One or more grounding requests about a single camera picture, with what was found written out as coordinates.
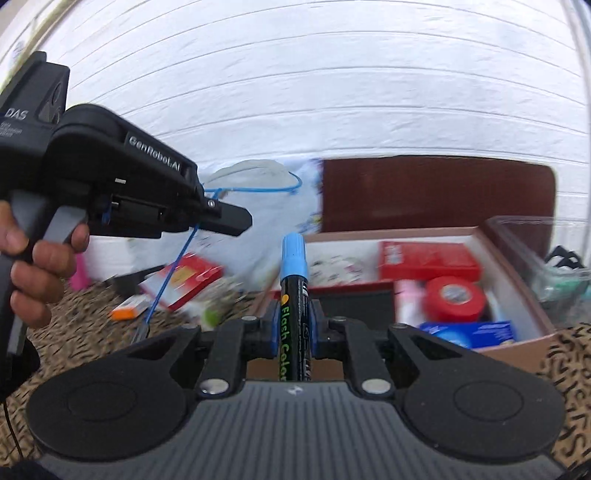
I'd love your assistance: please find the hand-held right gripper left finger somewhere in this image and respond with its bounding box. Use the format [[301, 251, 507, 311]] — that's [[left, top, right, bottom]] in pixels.
[[124, 299, 282, 400]]

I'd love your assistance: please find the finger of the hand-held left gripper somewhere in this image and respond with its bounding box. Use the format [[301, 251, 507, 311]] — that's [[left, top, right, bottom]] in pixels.
[[203, 198, 254, 236]]

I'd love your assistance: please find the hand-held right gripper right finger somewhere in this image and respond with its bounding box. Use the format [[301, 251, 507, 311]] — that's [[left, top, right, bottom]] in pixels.
[[308, 299, 467, 398]]

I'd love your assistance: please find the black marker with blue cap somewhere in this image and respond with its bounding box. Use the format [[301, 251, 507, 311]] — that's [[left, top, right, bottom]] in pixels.
[[278, 233, 315, 384]]

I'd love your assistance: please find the blue cable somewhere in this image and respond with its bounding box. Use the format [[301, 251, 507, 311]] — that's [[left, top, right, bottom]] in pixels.
[[141, 172, 304, 340]]

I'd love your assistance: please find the red tape roll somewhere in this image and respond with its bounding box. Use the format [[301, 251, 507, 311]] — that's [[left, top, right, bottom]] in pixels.
[[424, 276, 488, 324]]

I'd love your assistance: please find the blue medicine box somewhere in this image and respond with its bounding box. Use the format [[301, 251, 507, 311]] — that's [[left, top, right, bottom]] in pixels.
[[419, 320, 517, 349]]

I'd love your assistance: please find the brown cardboard box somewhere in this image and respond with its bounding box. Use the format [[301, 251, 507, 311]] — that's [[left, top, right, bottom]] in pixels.
[[249, 226, 557, 384]]

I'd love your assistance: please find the patterned cloth covered desktop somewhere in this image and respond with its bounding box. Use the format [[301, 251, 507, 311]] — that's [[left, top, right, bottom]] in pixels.
[[0, 277, 591, 480]]

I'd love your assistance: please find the person's left hand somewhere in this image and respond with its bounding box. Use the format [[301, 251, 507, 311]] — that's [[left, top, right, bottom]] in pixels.
[[0, 200, 90, 329]]

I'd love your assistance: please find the white floral plastic bag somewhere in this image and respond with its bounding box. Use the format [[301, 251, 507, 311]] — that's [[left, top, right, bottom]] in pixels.
[[85, 158, 324, 296]]

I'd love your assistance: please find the black flat item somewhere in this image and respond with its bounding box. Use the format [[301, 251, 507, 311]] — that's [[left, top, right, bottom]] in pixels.
[[310, 282, 397, 326]]

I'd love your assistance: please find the white green small packet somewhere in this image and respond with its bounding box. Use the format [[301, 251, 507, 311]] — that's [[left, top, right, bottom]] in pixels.
[[198, 295, 232, 326]]

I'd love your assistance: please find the white printed packet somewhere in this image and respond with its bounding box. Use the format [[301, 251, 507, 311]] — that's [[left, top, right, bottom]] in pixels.
[[307, 254, 370, 287]]

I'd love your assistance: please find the red card box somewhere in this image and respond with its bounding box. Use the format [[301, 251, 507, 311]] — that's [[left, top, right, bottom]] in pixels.
[[139, 253, 226, 313]]

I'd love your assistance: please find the pink packet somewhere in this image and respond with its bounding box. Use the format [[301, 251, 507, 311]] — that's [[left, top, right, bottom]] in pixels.
[[394, 279, 428, 326]]

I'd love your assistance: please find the pink object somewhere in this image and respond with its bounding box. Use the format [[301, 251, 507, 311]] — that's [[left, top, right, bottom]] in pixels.
[[69, 251, 90, 291]]

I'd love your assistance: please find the black flat object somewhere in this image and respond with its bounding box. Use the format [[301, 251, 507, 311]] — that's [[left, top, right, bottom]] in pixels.
[[108, 271, 160, 296]]

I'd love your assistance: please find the red white box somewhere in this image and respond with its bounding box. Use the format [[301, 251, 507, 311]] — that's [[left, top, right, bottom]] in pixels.
[[379, 241, 483, 281]]

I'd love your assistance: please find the orange white small item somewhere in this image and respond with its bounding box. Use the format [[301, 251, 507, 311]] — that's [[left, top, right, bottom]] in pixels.
[[110, 298, 151, 320]]

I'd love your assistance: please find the dark brown board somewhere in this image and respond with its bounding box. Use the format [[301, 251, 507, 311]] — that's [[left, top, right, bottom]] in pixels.
[[318, 154, 558, 234]]

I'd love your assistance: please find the clear plastic container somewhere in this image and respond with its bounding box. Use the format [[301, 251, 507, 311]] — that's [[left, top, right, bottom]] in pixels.
[[485, 215, 591, 319]]

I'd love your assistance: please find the green object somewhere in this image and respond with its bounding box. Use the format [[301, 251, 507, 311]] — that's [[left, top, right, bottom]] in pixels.
[[531, 270, 591, 301]]

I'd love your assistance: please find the black strap object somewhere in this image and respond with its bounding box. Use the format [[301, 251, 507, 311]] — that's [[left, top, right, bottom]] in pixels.
[[545, 246, 589, 271]]

